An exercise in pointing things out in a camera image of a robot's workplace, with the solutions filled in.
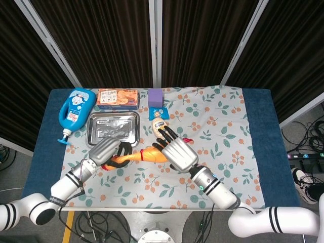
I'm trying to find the black coiled floor cables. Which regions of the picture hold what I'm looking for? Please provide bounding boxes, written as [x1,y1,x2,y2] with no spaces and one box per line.
[280,118,324,155]

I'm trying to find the dark ribbed partition panel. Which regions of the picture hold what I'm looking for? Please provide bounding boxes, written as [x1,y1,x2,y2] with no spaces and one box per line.
[0,0,82,157]
[15,0,163,88]
[149,0,269,87]
[220,0,324,127]

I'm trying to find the white floor cable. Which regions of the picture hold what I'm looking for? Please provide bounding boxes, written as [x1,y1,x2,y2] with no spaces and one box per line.
[0,186,25,193]

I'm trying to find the white black sneaker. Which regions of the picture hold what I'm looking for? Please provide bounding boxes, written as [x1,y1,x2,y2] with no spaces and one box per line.
[291,167,318,205]

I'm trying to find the floral leaf print tablecloth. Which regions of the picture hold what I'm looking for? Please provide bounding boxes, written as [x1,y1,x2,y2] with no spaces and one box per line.
[61,85,265,210]

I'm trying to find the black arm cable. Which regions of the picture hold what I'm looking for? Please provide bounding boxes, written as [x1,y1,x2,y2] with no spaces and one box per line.
[57,186,87,243]
[197,202,216,243]

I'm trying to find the black power strip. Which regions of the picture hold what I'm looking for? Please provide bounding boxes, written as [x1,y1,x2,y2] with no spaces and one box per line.
[287,151,324,160]

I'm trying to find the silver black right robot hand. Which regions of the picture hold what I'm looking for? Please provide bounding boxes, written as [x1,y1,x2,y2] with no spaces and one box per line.
[151,125,199,174]

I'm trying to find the mayonnaise squeeze bottle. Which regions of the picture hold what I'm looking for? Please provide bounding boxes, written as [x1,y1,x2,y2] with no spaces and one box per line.
[151,117,170,140]

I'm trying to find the blue snack packet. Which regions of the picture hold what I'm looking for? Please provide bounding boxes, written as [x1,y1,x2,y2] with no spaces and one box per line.
[148,106,170,121]

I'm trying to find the purple cube block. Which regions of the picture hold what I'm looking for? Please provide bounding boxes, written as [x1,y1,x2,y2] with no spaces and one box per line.
[147,89,164,108]

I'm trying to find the black trouser leg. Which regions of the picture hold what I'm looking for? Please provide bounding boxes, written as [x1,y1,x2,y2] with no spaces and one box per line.
[306,183,324,203]

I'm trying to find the dark blue table cover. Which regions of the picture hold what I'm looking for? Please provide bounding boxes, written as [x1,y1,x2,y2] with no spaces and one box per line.
[21,88,301,207]

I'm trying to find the blue detergent bottle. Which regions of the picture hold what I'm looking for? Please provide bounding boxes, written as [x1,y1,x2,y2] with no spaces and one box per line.
[57,88,97,145]

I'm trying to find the orange rubber chicken toy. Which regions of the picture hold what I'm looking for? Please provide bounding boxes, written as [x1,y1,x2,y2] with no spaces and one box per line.
[101,138,194,173]

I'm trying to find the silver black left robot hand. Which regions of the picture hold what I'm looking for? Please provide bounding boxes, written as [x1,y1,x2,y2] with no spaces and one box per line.
[88,138,134,169]

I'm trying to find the stainless steel tray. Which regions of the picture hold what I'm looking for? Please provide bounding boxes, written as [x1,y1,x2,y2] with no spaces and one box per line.
[87,111,141,148]

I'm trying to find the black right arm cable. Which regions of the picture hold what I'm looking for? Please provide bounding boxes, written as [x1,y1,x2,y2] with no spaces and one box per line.
[197,202,216,243]

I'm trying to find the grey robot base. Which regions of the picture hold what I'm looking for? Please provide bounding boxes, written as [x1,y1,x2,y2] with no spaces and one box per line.
[118,210,193,243]

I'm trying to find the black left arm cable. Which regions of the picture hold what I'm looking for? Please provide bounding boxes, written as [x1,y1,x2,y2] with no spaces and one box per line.
[57,186,87,243]

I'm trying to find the black floor cable tangle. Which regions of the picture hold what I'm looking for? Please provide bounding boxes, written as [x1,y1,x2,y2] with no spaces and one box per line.
[73,210,139,243]

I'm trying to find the orange biscuit box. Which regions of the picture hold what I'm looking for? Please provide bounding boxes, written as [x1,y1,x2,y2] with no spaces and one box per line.
[97,88,140,111]

